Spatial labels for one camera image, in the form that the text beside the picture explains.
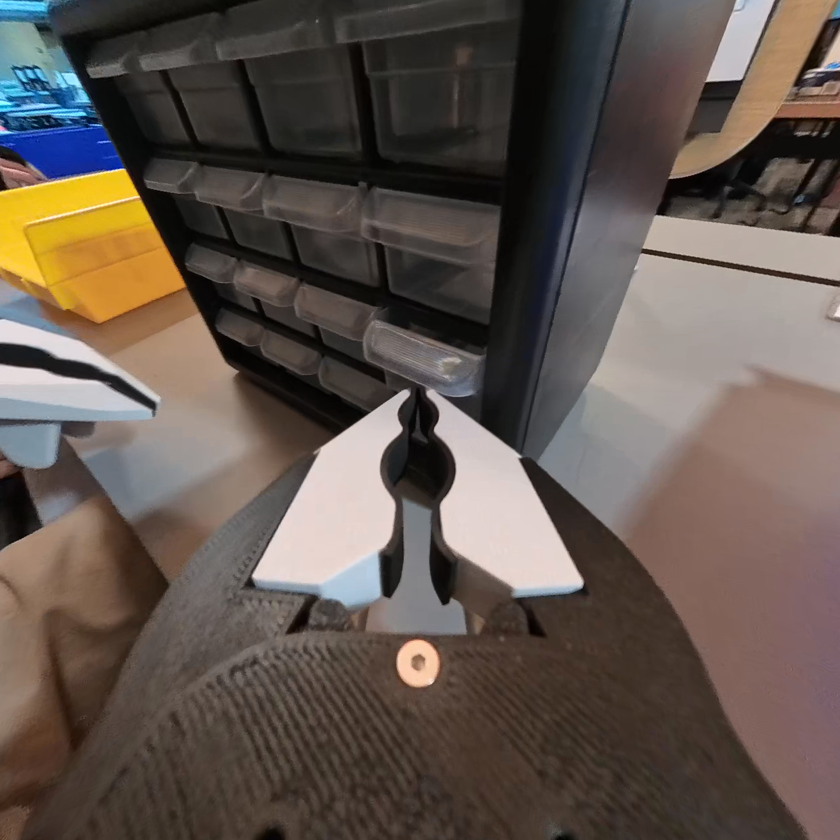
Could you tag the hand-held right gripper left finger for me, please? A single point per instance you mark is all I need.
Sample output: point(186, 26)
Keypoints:
point(315, 525)

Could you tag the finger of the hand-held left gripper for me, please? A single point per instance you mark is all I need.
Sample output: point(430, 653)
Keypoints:
point(65, 354)
point(52, 400)

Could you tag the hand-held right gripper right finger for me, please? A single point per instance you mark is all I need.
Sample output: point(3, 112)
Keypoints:
point(512, 525)

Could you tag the clear plastic drawer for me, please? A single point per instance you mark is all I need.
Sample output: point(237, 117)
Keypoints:
point(420, 348)

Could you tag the black drawer cabinet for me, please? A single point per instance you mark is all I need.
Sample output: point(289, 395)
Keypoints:
point(577, 197)

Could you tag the grey desk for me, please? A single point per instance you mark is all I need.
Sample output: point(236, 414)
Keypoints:
point(722, 394)

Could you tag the yellow plastic bin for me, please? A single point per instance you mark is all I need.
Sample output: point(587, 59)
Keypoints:
point(85, 262)

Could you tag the blue bin with white tag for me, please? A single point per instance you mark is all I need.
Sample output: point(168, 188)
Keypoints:
point(65, 151)

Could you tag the instruction poster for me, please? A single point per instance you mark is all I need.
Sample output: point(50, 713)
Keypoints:
point(741, 39)

